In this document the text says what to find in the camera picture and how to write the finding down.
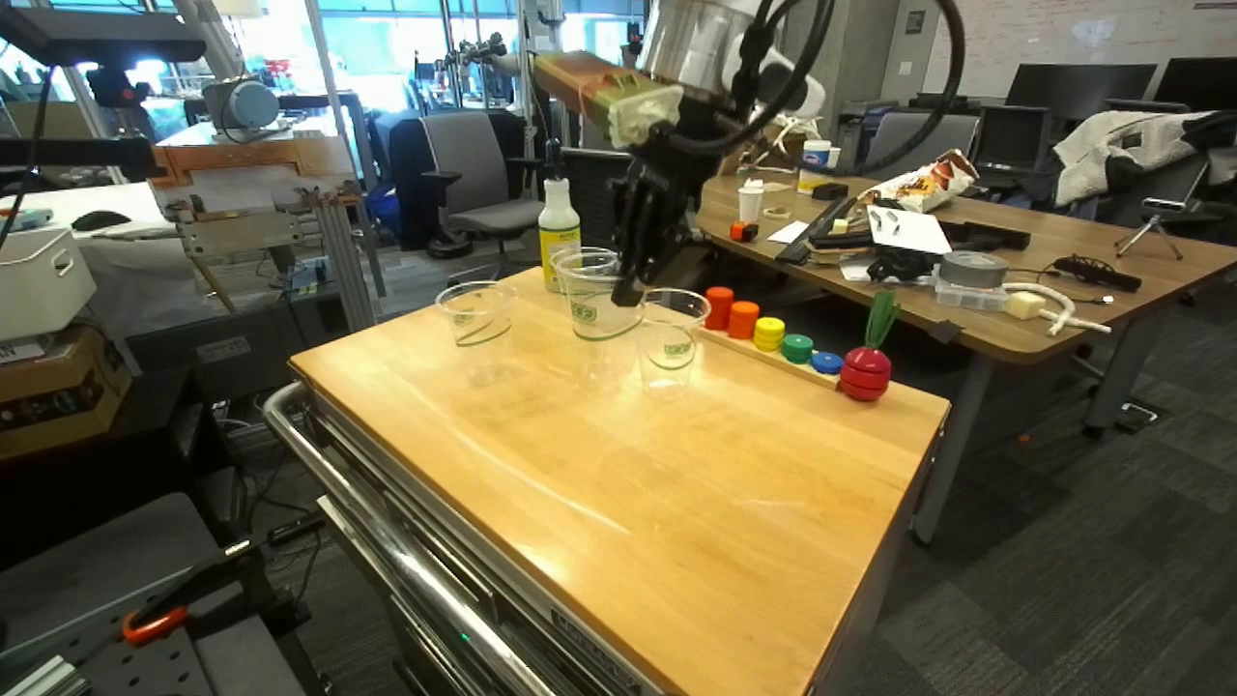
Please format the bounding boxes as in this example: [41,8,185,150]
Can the black keyboard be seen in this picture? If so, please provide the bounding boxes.
[774,189,866,267]

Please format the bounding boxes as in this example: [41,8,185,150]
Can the grey office chair back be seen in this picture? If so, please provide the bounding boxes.
[859,110,980,185]

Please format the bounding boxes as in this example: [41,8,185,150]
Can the grey round device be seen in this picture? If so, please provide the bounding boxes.
[202,75,284,140]

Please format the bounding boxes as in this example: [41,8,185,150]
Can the large wooden office desk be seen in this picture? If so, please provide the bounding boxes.
[671,150,1237,546]

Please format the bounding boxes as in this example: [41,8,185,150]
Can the cardboard box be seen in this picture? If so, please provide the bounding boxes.
[0,320,137,466]

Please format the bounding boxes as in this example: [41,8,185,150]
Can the spray bottle with yellow liquid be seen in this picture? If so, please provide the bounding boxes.
[534,137,585,300]

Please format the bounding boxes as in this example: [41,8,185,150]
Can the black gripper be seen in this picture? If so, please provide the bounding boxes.
[610,110,738,310]

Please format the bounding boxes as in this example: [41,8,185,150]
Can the white cable with plug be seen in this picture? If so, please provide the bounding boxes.
[1001,280,1113,341]

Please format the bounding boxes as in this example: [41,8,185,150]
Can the black remote control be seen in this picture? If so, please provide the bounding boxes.
[1051,251,1145,293]

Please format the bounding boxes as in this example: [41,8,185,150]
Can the black perforated metal plate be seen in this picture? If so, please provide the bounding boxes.
[0,488,313,696]

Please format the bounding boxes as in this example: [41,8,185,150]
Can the orange handled clamp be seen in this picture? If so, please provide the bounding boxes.
[121,602,192,651]

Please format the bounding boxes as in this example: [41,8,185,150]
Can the flat black device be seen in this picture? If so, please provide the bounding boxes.
[939,222,1036,256]

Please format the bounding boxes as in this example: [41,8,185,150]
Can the white plastic box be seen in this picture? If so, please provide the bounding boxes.
[0,230,101,346]

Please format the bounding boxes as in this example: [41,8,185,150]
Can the white container blue label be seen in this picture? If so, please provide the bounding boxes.
[796,137,842,198]

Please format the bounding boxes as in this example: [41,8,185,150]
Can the small white bottle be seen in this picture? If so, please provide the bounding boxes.
[734,178,768,230]

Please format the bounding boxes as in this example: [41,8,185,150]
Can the light grey office chair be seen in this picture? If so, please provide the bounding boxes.
[416,110,550,262]

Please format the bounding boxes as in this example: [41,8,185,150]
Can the wide black monitor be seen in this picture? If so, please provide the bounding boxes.
[1001,59,1159,120]
[1153,53,1237,113]

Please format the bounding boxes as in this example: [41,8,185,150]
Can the dark grey office chair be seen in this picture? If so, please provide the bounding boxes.
[561,145,685,292]

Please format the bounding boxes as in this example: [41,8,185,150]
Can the white paper sheet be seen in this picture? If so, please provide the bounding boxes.
[863,204,954,260]

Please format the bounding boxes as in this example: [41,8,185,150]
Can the black overhead shelf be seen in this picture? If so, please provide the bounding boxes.
[0,6,208,71]

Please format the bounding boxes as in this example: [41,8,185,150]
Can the chips bag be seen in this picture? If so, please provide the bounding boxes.
[859,149,980,216]

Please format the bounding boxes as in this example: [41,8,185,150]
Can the tan wrist camera box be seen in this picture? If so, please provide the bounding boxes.
[529,49,688,149]

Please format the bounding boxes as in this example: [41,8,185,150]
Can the red toy cylinder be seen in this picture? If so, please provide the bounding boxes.
[702,284,738,332]

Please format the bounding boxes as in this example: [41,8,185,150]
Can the black computer mouse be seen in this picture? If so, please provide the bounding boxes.
[68,211,136,238]

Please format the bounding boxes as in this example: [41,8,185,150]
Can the red radish toy green leaves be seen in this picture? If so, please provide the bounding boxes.
[836,292,900,405]

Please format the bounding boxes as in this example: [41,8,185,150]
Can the dark blue office chair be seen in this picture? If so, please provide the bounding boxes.
[367,113,440,251]

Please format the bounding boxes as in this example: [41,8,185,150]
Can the white jacket on chair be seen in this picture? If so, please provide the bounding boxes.
[1051,105,1213,211]

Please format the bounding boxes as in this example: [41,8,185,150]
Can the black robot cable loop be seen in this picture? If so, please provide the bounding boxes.
[670,0,974,185]

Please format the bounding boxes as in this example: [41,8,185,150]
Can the wooden toy base strip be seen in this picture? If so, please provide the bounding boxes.
[692,320,855,386]

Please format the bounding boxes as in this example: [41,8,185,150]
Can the small black monitor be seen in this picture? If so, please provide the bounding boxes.
[971,101,1054,181]

